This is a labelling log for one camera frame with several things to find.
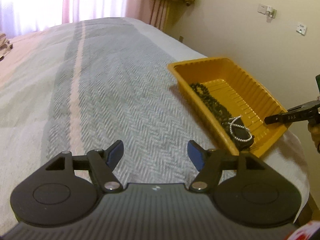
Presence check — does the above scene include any white wall socket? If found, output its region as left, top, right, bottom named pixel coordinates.
left=257, top=4, right=277, bottom=23
left=296, top=23, right=307, bottom=36

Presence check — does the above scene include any dark long bead necklace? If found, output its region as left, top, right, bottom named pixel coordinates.
left=189, top=82, right=234, bottom=131

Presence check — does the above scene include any yellow plastic tray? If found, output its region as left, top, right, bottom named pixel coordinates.
left=168, top=57, right=289, bottom=157

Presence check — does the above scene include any pink curtain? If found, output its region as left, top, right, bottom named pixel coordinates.
left=1, top=0, right=154, bottom=38

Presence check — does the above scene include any grey herringbone bed blanket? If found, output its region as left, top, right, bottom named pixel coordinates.
left=0, top=17, right=311, bottom=230

